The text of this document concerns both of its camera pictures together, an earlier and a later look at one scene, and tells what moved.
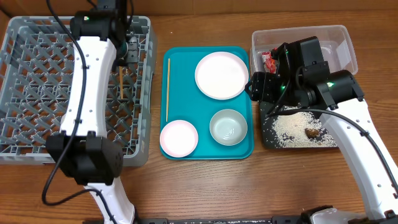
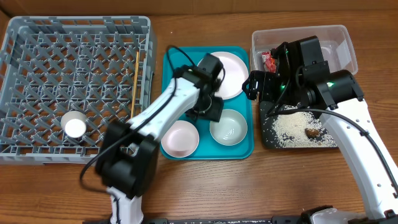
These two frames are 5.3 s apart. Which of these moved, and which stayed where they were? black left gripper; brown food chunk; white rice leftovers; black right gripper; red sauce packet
Moved: black left gripper
Stayed: black right gripper; red sauce packet; brown food chunk; white rice leftovers
